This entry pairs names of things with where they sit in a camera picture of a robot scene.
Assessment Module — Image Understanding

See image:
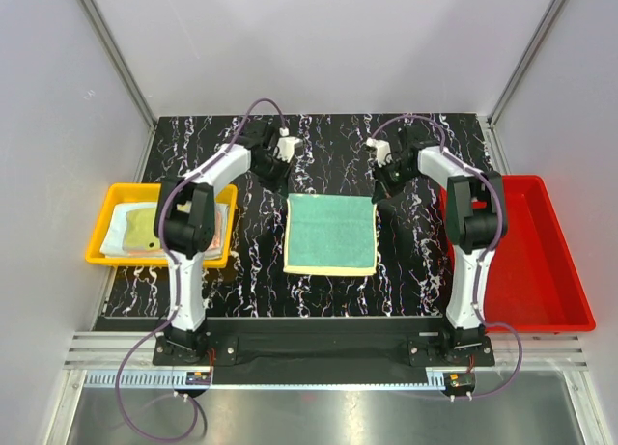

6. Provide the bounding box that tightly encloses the pink towel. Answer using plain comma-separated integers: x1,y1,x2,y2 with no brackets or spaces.
204,203,229,261

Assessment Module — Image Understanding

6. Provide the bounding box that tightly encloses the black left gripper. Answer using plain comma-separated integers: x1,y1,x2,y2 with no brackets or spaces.
251,153,293,198

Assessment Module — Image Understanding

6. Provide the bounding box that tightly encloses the connector box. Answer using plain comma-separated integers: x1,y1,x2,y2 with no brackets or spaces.
185,371,212,388
447,372,476,389

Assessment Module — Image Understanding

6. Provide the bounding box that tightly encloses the red plastic tray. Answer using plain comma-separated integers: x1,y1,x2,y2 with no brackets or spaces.
484,175,596,333

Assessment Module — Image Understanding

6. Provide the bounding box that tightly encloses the yellow plastic tray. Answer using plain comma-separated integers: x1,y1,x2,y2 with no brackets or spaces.
85,183,238,269

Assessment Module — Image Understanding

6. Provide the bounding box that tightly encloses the left connector box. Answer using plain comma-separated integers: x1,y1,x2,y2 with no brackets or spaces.
185,371,212,388

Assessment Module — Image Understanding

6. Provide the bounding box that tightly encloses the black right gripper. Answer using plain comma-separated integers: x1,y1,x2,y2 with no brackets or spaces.
371,158,418,204

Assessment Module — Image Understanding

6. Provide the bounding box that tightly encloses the black mounting base plate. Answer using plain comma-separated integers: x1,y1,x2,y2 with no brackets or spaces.
153,317,495,388

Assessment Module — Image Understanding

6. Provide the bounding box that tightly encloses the light blue towel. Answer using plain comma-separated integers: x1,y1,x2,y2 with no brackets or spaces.
98,201,231,263

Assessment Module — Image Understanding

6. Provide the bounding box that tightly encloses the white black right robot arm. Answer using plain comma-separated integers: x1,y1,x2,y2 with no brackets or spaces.
365,127,508,365

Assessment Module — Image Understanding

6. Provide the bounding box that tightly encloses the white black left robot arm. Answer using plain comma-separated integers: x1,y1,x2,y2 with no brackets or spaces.
154,122,302,364

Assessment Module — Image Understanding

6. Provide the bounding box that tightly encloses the right connector box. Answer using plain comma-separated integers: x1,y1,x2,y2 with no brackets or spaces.
447,372,476,389

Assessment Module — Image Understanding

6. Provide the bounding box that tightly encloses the green yellow towel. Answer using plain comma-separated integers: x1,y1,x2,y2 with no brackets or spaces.
284,194,378,277

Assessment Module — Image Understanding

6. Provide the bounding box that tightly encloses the white cable duct strip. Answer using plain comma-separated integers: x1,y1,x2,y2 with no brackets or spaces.
85,369,445,391

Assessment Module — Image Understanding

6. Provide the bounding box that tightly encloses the grey towel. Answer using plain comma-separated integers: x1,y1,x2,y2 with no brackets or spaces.
108,201,228,256

